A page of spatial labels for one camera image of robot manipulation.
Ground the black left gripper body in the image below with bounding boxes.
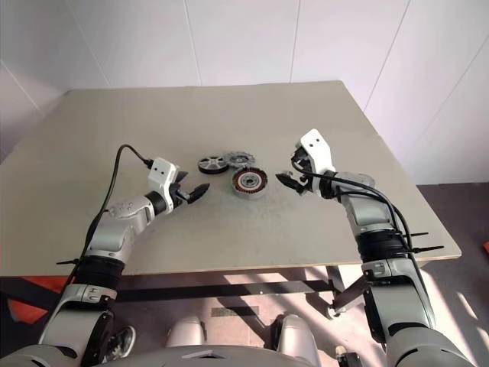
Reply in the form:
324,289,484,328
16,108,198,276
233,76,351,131
170,178,194,210

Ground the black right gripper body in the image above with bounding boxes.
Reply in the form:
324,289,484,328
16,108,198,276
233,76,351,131
295,164,317,196

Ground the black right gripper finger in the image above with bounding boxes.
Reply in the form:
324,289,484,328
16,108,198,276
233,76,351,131
274,171,302,190
290,146,309,170

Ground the black silver spoked motor rotor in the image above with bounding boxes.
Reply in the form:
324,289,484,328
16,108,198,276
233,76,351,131
197,153,229,176

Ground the motor stator with copper windings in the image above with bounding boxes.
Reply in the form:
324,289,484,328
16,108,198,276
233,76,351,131
231,166,269,199

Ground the metal gear piece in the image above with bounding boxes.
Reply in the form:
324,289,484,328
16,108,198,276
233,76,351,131
221,151,250,170

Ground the grey tape strip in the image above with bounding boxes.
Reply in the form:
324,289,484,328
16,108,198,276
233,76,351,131
211,305,261,318

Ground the silver rounded left robot leg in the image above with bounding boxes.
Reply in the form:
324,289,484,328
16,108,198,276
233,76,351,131
166,316,208,349

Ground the silver rounded robot leg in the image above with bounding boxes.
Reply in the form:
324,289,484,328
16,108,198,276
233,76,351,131
272,313,320,365
166,316,208,349

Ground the silver rounded right robot leg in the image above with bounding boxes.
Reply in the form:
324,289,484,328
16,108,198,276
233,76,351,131
272,313,320,365

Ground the black patterned shoe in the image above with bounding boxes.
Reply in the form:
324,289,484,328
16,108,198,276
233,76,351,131
105,325,137,362

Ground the silver robot torso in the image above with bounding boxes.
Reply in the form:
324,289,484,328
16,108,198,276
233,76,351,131
76,344,322,367

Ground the orange cloth under table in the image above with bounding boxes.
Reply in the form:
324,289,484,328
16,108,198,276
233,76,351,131
6,275,66,326

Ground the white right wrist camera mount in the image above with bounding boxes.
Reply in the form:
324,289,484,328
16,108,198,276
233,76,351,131
299,128,338,192

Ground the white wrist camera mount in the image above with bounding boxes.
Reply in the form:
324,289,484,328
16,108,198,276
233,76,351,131
299,128,338,192
147,157,181,215

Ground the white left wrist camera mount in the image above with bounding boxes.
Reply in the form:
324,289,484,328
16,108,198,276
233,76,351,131
147,157,181,215

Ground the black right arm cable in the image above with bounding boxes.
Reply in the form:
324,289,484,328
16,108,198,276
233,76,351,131
290,158,435,332

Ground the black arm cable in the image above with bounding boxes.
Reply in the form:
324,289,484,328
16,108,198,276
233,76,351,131
63,144,154,292
290,158,435,332

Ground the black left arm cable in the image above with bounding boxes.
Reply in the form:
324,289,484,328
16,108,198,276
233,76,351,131
63,144,154,292

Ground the black metal table frame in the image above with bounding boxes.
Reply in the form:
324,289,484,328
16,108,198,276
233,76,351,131
110,265,370,320

